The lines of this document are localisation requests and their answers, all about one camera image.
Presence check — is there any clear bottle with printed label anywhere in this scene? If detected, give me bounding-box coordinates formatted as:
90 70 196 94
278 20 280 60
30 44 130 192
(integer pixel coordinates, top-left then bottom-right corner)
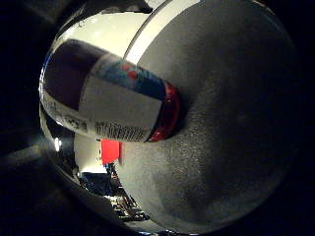
38 37 182 144

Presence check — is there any red box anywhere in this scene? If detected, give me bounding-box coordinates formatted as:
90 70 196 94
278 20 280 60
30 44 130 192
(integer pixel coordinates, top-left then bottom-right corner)
100 139 123 165

